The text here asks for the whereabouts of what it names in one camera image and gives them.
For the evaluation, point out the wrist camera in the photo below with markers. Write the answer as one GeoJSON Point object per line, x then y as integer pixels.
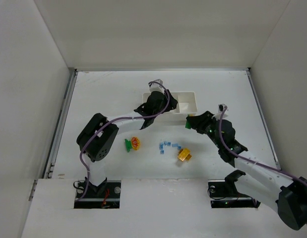
{"type": "Point", "coordinates": [222, 111]}
{"type": "Point", "coordinates": [156, 85]}

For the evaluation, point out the green flat lego brick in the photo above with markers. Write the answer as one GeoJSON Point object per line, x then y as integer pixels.
{"type": "Point", "coordinates": [128, 145]}

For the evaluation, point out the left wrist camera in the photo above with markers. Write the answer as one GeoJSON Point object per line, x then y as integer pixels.
{"type": "Point", "coordinates": [156, 85]}

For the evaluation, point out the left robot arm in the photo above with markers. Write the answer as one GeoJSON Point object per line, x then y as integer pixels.
{"type": "Point", "coordinates": [96, 139]}

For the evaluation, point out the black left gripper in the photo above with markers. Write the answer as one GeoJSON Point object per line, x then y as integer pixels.
{"type": "Point", "coordinates": [166, 103]}

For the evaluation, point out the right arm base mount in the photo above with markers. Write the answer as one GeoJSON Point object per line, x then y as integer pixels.
{"type": "Point", "coordinates": [223, 193]}

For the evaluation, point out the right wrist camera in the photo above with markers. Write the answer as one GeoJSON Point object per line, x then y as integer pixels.
{"type": "Point", "coordinates": [222, 111]}

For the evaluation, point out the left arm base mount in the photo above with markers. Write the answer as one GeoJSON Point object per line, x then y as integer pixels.
{"type": "Point", "coordinates": [106, 196]}

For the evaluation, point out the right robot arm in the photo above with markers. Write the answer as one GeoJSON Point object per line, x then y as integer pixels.
{"type": "Point", "coordinates": [284, 193]}

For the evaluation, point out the yellow butterfly lego brick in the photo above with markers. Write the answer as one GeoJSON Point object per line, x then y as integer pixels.
{"type": "Point", "coordinates": [135, 143]}

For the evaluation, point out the green square lego brick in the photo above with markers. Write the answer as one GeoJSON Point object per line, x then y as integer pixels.
{"type": "Point", "coordinates": [187, 125]}

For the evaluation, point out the white three-compartment container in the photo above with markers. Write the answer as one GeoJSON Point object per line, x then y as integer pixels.
{"type": "Point", "coordinates": [186, 107]}

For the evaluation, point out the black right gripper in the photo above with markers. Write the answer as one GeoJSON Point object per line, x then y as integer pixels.
{"type": "Point", "coordinates": [197, 121]}

